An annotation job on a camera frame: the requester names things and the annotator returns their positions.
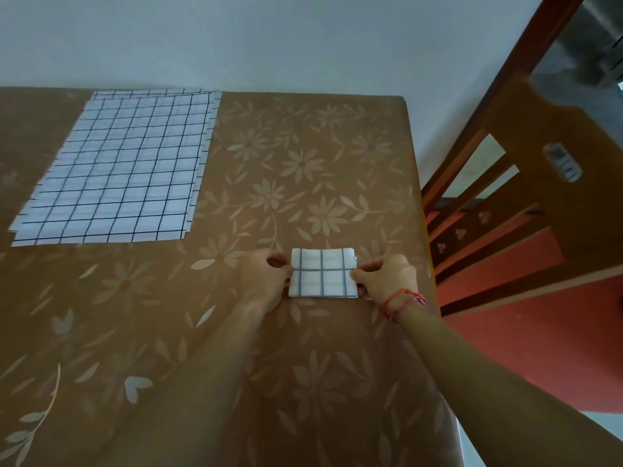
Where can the person's left hand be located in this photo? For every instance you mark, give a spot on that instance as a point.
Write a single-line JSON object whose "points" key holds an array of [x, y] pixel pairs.
{"points": [[260, 282]]}

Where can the person's right hand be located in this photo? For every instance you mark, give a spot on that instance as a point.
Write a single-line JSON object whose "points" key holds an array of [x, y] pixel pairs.
{"points": [[389, 279]]}

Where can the person's right forearm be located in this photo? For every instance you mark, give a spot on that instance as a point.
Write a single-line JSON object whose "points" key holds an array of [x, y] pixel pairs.
{"points": [[486, 393]]}

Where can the person's left forearm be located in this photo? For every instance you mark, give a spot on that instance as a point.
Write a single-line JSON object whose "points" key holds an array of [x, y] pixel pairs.
{"points": [[194, 398]]}

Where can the wooden table with floral cover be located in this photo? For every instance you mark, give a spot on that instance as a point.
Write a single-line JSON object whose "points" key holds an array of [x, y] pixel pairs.
{"points": [[316, 141]]}

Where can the wooden chair with sticker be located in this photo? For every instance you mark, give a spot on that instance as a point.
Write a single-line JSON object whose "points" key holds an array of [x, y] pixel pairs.
{"points": [[535, 213]]}

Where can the small white sticker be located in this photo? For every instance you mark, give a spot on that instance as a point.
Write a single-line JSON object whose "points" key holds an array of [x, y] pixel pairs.
{"points": [[562, 162]]}

